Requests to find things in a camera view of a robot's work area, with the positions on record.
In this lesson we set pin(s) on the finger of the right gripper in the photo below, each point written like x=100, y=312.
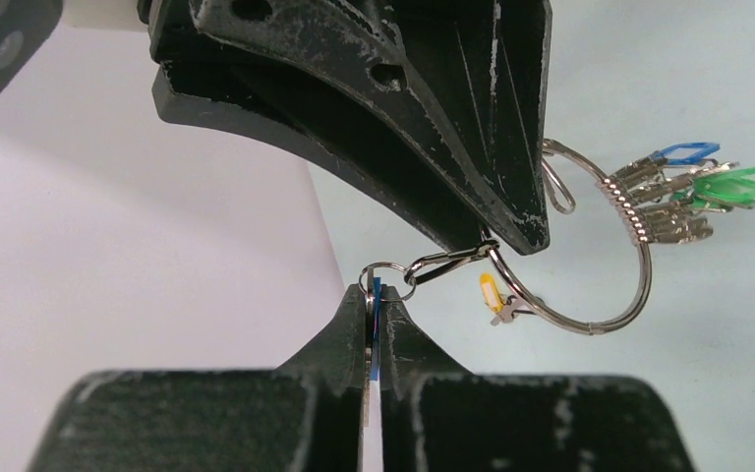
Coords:
x=293, y=111
x=462, y=83

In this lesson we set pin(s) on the large metal keyring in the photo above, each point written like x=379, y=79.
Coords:
x=531, y=304

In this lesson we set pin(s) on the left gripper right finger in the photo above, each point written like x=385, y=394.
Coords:
x=438, y=416

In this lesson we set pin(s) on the key with yellow tag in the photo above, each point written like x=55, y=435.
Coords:
x=506, y=308

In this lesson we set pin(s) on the key with blue tag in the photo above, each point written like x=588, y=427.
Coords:
x=422, y=270

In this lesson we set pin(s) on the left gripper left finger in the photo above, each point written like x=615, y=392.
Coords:
x=304, y=415

